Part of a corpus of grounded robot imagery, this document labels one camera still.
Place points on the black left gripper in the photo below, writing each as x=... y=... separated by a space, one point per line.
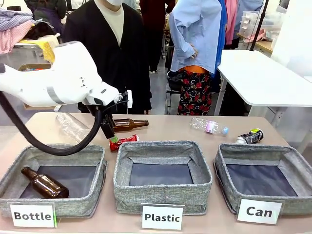
x=106 y=119

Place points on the crushed red can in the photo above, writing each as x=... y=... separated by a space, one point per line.
x=126 y=141

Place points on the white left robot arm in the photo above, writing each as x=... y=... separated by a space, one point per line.
x=36 y=85

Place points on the grey fabric basket labelled Bottle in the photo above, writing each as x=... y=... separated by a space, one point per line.
x=80 y=207

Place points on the grey fabric basket labelled Plastic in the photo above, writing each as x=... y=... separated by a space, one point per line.
x=161 y=195

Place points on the crushed black can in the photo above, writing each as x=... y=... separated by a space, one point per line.
x=251 y=137

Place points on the white Can label sign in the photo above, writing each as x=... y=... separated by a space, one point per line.
x=259 y=211

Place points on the grey fabric basket labelled Can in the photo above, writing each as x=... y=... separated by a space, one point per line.
x=297 y=204

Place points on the hand of blue-shirted person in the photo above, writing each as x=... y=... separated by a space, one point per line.
x=194 y=52

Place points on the brown glass bottle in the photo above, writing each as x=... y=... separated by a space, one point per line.
x=129 y=124
x=46 y=185

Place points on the large clear plastic bottle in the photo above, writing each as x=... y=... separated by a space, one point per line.
x=73 y=128

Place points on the black chair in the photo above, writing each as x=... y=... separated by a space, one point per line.
x=173 y=83

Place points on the person in black cardigan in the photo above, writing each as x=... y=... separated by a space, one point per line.
x=97 y=48

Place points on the cardboard box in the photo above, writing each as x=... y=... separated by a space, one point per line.
x=31 y=67

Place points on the white Plastic label sign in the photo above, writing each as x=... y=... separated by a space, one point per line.
x=162 y=217

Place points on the pink-labelled clear plastic bottle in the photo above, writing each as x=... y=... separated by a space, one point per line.
x=209 y=126

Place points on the yellow cloth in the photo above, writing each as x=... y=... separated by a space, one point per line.
x=47 y=48

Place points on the white Bottle label sign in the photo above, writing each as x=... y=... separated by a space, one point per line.
x=33 y=215

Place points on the pink checked cloth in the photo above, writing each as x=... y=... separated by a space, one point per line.
x=12 y=39

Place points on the person in blue shirt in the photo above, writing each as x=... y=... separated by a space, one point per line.
x=195 y=24

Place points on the blue checked cloth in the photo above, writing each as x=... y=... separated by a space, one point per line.
x=12 y=17

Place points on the white table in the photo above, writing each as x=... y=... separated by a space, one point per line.
x=258 y=83

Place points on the pink hanging garment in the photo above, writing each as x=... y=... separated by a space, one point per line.
x=231 y=19

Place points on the clear plastic storage box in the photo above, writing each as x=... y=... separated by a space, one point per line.
x=249 y=23

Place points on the black stand pole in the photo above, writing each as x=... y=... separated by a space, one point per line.
x=259 y=24

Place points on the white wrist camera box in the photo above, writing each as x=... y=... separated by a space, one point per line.
x=129 y=98

